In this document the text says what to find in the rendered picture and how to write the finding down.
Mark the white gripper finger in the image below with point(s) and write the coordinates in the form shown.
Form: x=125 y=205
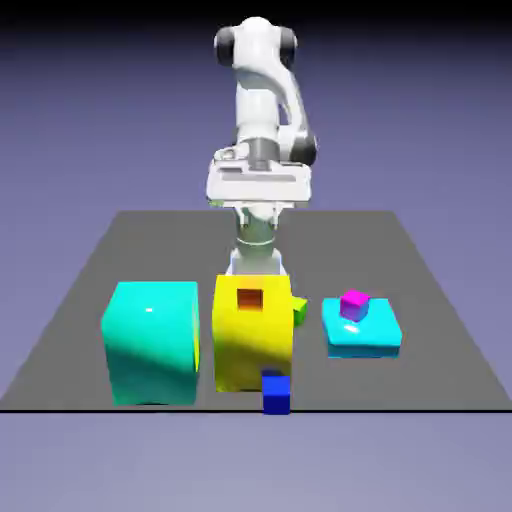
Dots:
x=242 y=218
x=275 y=218

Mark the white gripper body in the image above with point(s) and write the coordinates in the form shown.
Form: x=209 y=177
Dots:
x=258 y=186

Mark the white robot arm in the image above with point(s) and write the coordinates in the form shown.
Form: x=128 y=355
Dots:
x=256 y=100

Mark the small green cube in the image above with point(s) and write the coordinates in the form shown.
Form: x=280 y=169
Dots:
x=299 y=312

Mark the small magenta cube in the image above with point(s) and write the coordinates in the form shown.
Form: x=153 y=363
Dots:
x=354 y=306

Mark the small blue cube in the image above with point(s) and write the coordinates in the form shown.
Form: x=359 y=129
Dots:
x=276 y=394

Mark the large yellow box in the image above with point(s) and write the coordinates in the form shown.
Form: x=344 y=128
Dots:
x=252 y=336

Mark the flat cyan box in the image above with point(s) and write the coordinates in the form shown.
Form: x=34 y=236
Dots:
x=362 y=332

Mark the large turquoise box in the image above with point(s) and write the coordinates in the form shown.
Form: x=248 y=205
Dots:
x=152 y=340

